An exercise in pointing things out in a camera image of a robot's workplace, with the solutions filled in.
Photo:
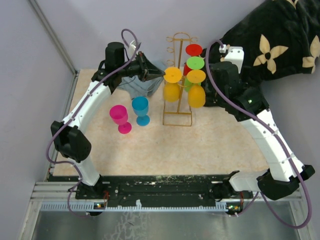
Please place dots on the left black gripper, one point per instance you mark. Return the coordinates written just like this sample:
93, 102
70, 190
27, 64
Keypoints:
146, 67

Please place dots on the orange plastic wine glass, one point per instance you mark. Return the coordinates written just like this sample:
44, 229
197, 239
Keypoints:
196, 94
171, 90

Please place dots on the blue plastic wine glass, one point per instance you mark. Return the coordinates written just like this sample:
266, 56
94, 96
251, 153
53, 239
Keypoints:
140, 106

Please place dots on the pink plastic wine glass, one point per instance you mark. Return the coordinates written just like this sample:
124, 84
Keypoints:
119, 115

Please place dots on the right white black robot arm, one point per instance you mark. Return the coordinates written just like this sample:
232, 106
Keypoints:
285, 172

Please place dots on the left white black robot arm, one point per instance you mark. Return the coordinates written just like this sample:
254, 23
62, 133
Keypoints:
69, 134

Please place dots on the green plastic wine glass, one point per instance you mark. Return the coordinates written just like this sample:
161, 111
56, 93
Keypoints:
195, 63

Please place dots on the red plastic wine glass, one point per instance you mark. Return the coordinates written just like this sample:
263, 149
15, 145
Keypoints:
193, 50

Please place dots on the grey folded cloth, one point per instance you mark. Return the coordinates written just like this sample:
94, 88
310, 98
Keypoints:
131, 83

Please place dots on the black floral blanket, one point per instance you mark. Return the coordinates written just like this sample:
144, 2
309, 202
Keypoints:
279, 38

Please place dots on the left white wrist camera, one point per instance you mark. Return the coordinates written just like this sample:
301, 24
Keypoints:
133, 48

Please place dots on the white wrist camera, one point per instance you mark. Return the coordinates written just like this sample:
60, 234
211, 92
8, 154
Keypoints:
232, 54
133, 48

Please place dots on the gold wire glass rack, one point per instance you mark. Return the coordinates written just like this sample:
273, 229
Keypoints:
171, 110

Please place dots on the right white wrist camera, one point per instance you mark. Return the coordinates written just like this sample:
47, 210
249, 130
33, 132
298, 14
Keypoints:
232, 54

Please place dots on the aluminium frame rail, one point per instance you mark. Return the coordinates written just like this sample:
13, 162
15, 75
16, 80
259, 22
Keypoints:
52, 35

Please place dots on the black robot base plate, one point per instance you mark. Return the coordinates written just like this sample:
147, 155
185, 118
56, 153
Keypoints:
162, 190

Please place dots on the white slotted cable duct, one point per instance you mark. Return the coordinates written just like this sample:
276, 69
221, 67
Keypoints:
88, 206

